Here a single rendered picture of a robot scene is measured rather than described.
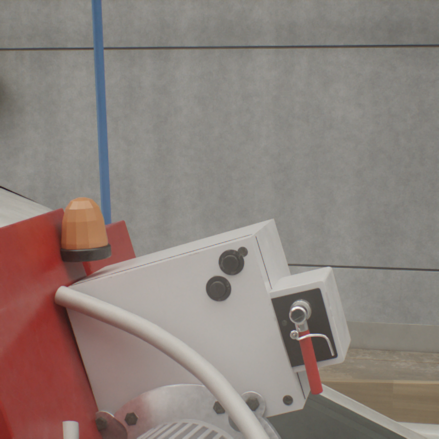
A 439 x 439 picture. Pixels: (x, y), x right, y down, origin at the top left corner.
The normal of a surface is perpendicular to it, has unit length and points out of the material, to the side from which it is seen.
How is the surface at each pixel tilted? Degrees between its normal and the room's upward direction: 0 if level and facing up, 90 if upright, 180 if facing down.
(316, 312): 90
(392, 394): 90
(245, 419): 48
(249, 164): 90
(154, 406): 81
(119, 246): 73
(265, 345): 90
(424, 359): 0
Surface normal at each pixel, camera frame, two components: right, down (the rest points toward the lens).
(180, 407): -0.19, -0.03
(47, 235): 0.92, -0.31
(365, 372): 0.00, -0.99
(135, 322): -0.07, -0.46
